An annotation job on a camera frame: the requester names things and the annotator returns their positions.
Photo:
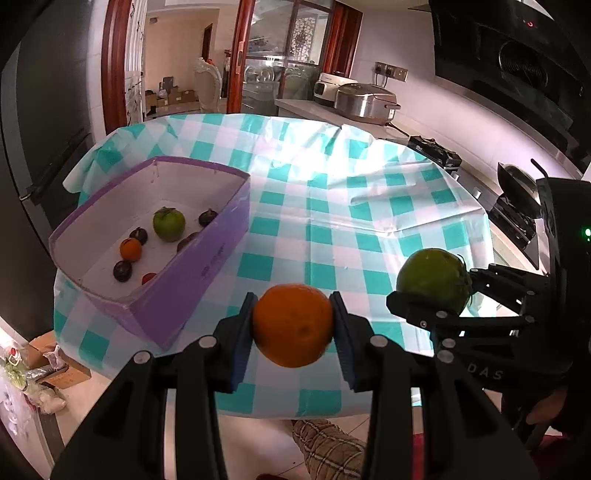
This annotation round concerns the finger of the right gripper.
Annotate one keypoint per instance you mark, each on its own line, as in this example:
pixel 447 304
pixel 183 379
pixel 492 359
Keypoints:
pixel 520 291
pixel 421 312

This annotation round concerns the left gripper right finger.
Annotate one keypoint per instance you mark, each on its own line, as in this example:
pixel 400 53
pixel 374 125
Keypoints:
pixel 465 435

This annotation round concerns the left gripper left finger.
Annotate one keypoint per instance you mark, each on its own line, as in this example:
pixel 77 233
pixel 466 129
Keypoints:
pixel 122 436

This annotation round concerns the small green tomato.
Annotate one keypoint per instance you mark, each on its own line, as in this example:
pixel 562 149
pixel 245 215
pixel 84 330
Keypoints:
pixel 437 275

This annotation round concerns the small orange mandarin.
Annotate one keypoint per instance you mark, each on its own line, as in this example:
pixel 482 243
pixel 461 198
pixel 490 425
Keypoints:
pixel 292 324

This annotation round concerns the red tomato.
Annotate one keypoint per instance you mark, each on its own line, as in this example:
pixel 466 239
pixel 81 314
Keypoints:
pixel 147 277

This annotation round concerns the dark mangosteen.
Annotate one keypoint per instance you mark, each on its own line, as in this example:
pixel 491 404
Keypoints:
pixel 206 217
pixel 122 271
pixel 139 234

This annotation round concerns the orange persimmon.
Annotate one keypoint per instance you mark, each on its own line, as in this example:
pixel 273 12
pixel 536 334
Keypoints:
pixel 130 250

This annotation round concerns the large green fruit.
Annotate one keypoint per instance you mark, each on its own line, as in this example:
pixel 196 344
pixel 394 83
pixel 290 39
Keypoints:
pixel 168 224

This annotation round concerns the dark red apple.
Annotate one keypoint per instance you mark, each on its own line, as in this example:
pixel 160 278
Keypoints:
pixel 185 241

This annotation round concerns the black gas stove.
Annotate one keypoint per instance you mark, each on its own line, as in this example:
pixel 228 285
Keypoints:
pixel 519 229

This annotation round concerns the cardboard box on floor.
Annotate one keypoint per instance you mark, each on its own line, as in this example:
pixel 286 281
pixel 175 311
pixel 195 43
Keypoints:
pixel 45 362

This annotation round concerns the black wok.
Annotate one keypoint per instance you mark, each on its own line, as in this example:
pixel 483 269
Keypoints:
pixel 520 189

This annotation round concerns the teal checkered tablecloth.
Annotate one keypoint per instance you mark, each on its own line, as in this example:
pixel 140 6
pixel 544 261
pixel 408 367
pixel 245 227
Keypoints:
pixel 332 207

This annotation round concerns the purple storage box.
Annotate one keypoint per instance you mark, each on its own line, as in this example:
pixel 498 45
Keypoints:
pixel 85 246

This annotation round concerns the steel rice cooker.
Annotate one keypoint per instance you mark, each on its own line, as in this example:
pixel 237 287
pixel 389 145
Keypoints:
pixel 366 103

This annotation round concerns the black range hood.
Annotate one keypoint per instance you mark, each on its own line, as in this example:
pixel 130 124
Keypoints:
pixel 518 58

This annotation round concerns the white kitchen appliance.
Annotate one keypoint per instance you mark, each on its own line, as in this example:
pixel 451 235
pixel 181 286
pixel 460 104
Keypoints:
pixel 327 86

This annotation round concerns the dark grey refrigerator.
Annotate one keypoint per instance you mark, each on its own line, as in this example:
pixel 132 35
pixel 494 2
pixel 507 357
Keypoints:
pixel 45 130

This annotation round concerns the wall power socket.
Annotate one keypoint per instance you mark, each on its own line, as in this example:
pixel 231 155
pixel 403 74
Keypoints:
pixel 387 71

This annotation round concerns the red wooden door frame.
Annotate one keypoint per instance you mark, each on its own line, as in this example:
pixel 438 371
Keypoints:
pixel 227 56

